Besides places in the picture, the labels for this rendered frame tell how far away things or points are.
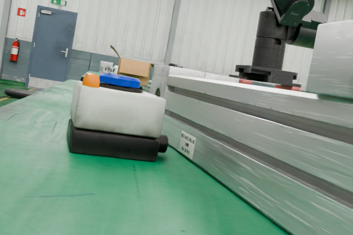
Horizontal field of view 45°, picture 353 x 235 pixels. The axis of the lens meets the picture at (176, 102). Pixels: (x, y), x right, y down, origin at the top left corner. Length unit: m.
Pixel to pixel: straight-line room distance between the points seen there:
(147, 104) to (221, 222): 0.16
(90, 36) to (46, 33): 1.09
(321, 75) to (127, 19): 11.41
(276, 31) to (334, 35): 0.57
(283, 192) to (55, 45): 11.33
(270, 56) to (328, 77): 0.57
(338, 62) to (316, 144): 0.05
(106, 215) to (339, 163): 0.13
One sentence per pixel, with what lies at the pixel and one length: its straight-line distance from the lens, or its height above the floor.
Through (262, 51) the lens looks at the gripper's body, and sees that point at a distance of 0.81.
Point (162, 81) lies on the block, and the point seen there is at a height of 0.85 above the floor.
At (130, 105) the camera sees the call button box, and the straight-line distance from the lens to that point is 0.39.
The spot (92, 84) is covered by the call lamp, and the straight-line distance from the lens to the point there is 0.38.
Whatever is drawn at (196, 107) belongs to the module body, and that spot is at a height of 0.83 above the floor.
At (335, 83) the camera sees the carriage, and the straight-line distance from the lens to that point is 0.24.
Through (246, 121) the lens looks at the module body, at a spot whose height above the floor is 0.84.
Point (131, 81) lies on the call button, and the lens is 0.41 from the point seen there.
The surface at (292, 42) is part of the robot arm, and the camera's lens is 0.85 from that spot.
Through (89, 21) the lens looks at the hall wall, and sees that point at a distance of 11.61.
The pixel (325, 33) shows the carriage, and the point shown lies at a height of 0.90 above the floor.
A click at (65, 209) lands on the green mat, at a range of 0.25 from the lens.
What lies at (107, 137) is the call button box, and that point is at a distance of 0.39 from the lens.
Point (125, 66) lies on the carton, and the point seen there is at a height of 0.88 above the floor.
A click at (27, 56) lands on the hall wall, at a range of 11.66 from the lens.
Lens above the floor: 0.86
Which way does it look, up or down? 3 degrees down
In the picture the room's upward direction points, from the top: 10 degrees clockwise
